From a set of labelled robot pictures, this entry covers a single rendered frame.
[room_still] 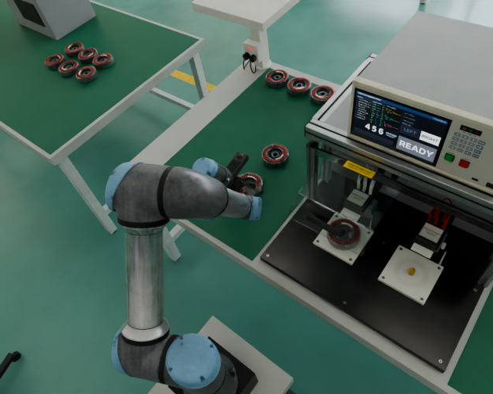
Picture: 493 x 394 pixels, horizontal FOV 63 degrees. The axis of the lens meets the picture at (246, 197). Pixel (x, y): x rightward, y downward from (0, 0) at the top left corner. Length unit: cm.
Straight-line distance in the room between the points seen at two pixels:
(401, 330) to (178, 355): 67
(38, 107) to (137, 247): 161
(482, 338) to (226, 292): 128
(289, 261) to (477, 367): 61
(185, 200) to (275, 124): 107
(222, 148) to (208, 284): 83
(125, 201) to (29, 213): 219
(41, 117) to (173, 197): 159
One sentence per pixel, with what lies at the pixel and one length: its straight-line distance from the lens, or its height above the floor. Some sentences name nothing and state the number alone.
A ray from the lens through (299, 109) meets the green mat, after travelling 193.
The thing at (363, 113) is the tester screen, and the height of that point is 122.
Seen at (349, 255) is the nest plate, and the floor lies 78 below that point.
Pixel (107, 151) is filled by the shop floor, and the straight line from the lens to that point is 316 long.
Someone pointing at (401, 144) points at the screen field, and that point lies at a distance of 120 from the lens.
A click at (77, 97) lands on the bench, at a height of 75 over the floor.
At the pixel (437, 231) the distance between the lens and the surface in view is 134.
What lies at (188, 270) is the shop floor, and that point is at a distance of 235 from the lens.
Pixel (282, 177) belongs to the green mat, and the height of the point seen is 75.
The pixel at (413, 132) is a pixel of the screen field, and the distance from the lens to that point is 116.
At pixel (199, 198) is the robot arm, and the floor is 135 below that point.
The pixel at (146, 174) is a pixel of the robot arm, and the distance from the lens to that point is 89.
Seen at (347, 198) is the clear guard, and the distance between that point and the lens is 118.
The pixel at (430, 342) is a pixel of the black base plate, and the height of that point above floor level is 77.
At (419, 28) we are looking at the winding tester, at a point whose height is 132.
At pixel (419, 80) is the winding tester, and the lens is 117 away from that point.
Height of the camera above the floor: 201
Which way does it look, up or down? 52 degrees down
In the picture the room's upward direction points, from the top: 12 degrees counter-clockwise
